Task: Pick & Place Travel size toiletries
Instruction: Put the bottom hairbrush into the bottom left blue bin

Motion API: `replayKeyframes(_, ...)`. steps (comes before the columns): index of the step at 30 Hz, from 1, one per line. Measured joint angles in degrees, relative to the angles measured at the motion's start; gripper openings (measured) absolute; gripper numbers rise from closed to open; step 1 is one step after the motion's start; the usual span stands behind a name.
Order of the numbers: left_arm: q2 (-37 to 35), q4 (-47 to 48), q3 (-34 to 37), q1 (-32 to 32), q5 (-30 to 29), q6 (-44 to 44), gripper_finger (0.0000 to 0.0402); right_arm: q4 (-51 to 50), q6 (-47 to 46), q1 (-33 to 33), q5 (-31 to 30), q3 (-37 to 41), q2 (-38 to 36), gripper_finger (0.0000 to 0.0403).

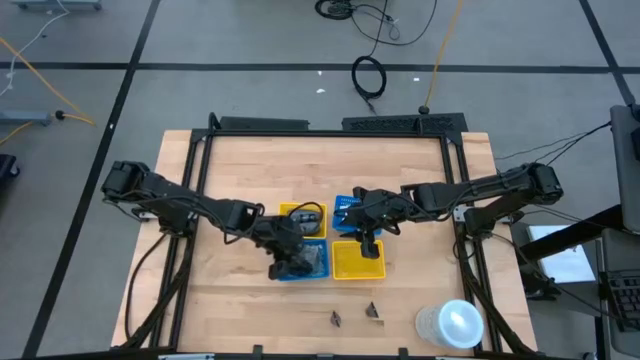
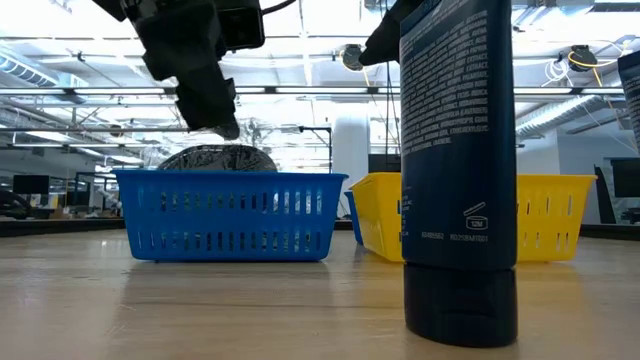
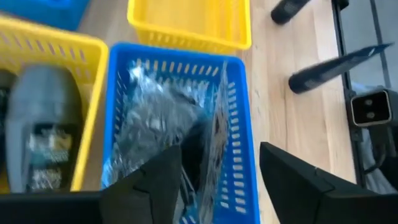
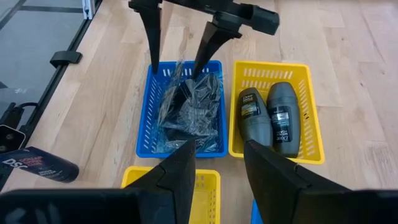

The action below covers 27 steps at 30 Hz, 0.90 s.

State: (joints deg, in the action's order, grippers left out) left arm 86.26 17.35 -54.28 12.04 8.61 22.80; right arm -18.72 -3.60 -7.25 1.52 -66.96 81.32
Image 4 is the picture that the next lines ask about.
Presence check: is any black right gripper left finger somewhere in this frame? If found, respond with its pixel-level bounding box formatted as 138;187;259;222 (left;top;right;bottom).
121;138;197;224

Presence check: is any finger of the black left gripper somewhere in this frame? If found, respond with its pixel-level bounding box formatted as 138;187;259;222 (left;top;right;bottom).
192;20;243;80
136;5;163;75

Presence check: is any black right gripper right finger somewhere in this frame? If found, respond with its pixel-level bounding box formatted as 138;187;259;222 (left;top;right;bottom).
243;139;358;224

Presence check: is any grey roll-on deodorant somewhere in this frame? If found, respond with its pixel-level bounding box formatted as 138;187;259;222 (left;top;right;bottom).
266;81;302;159
237;86;274;147

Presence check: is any clear bag of black items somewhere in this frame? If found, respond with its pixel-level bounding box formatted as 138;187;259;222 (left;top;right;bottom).
154;60;224;154

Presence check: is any blue slotted plastic basket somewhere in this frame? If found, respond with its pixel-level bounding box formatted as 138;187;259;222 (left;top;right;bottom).
250;198;265;224
136;60;229;159

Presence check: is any yellow slotted plastic basket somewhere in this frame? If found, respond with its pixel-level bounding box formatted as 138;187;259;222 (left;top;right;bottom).
228;60;326;166
120;166;221;224

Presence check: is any silver aluminium extrusion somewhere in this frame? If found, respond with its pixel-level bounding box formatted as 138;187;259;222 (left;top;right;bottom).
81;0;95;20

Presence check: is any dark blue shave butter tube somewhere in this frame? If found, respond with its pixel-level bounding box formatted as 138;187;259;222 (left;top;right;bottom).
0;146;80;184

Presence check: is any black frame clip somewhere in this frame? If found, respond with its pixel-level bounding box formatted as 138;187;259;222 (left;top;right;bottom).
49;50;83;68

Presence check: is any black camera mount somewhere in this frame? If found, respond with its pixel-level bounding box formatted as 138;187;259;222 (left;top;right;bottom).
0;101;39;129

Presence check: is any black table-level camera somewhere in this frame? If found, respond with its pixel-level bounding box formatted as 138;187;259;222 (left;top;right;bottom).
0;124;26;154

